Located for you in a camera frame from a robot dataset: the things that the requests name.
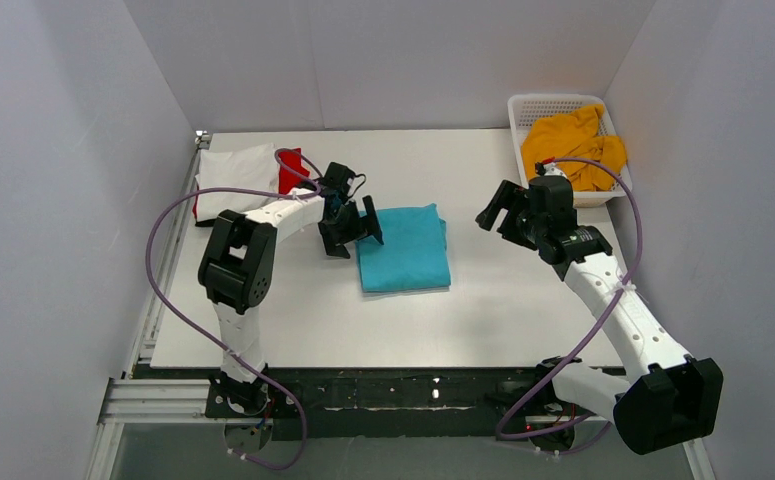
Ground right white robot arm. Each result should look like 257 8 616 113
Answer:
476 176 724 455

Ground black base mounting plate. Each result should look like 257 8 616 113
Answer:
201 366 600 442

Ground yellow crumpled t shirt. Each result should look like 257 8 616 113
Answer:
520 104 627 192

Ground turquoise t shirt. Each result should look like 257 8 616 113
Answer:
356 203 452 294

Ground red folded t shirt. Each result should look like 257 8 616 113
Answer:
192 148 311 221

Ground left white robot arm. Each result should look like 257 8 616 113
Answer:
198 162 384 385

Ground white folded t shirt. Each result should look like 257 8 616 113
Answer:
196 143 281 223

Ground white plastic basket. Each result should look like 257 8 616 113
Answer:
508 94 632 208

